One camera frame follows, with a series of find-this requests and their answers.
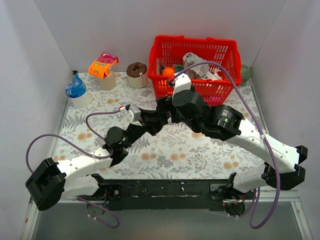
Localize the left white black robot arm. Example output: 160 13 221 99
25 105 170 211

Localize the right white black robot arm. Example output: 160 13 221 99
156 90 308 199

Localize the floral patterned table mat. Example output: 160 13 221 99
53 72 262 179

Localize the orange fruit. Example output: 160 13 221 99
162 67 175 77

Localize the green blue packet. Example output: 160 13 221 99
173 64 184 73

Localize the brown topped paper cup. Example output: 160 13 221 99
126 62 149 89

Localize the beige cup under snack box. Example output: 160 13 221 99
97 71 117 91

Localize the red plastic shopping basket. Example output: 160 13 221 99
148 35 242 106

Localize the white pump bottle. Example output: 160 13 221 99
201 69 223 81

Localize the white cup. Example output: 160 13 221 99
69 90 92 109

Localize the orange pink snack box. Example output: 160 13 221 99
88 52 119 79

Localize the blue wrapper on white cup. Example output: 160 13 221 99
65 74 87 99

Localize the green ball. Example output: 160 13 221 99
240 64 252 86

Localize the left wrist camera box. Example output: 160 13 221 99
119 104 143 127

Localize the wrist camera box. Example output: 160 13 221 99
167 73 192 96
119 104 143 127

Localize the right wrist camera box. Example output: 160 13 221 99
167 73 192 96

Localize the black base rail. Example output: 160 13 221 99
84 178 258 212

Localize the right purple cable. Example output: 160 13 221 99
174 61 281 230

